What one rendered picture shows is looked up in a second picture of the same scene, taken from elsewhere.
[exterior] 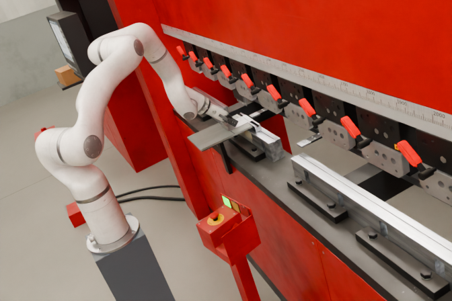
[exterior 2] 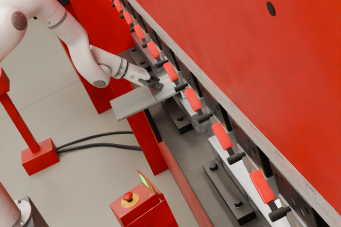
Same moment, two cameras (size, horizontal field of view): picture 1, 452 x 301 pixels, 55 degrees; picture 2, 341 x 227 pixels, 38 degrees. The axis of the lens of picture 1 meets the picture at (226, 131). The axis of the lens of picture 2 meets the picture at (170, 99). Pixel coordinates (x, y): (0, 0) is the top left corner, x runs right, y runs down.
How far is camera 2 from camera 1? 0.44 m
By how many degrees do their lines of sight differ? 11
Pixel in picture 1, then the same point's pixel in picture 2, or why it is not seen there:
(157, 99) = (97, 44)
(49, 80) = not seen: outside the picture
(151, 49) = (45, 14)
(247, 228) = (159, 214)
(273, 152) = (198, 125)
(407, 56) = (243, 82)
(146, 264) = not seen: outside the picture
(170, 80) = (74, 46)
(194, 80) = not seen: hidden behind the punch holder
